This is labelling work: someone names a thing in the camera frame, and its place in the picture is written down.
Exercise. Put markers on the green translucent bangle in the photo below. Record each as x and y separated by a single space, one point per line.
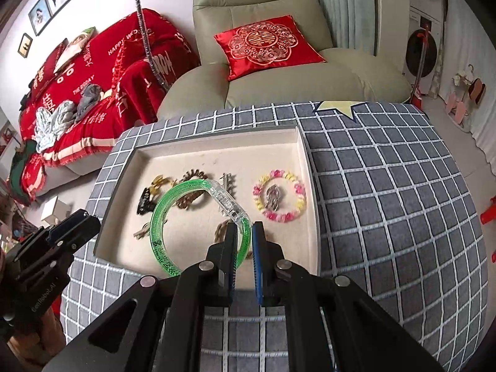
157 232

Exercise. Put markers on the silver heart brooch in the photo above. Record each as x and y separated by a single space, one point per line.
273 197

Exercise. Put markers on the person's left hand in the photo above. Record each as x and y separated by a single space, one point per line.
42 335

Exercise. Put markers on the printed photo pillow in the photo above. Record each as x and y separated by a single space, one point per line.
75 46

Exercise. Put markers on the pale blue curtain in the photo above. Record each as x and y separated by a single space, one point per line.
341 7

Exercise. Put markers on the red embroidered cushion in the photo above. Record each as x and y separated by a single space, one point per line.
267 42

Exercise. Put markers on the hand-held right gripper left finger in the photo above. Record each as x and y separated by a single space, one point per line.
232 275

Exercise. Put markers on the beige green armchair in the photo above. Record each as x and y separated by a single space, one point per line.
252 0

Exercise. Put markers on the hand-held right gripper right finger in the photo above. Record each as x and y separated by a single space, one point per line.
257 263

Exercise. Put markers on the grey jewelry tray beige lining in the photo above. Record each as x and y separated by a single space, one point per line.
217 155

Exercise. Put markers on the white washing machine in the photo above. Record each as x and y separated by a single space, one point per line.
422 52

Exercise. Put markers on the silver rhinestone hair clip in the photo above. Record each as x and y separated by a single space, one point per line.
228 182

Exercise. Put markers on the silver flexible lamp pole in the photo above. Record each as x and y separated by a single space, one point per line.
145 31

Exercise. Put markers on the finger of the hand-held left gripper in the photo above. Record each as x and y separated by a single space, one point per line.
83 232
68 224

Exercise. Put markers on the black claw hair clip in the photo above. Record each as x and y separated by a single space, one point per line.
145 201

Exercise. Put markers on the dark grey garment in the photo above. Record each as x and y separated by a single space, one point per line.
88 100

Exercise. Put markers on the light grey garment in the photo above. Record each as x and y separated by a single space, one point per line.
54 124

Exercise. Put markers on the pink clothes hangers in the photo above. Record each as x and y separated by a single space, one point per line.
467 93

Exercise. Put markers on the red blanket covered sofa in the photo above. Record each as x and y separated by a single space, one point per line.
97 66

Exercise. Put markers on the small white box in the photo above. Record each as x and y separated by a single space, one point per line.
56 209

